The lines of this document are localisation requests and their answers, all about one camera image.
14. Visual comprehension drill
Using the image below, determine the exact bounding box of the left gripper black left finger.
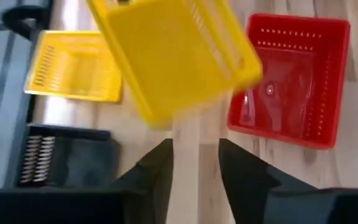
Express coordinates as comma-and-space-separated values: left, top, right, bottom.
106, 138, 175, 224

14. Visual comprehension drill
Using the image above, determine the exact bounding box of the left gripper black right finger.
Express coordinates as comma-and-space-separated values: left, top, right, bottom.
218, 138, 319, 224

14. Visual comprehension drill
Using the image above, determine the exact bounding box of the yellow plastic basket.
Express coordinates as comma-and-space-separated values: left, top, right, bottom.
23, 29, 124, 104
85, 0, 264, 130

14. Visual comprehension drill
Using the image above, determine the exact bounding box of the black plastic basket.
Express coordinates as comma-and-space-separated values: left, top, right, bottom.
16, 123, 121, 190

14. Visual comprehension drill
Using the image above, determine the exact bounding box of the red plastic basket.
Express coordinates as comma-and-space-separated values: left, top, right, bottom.
226, 12, 352, 151

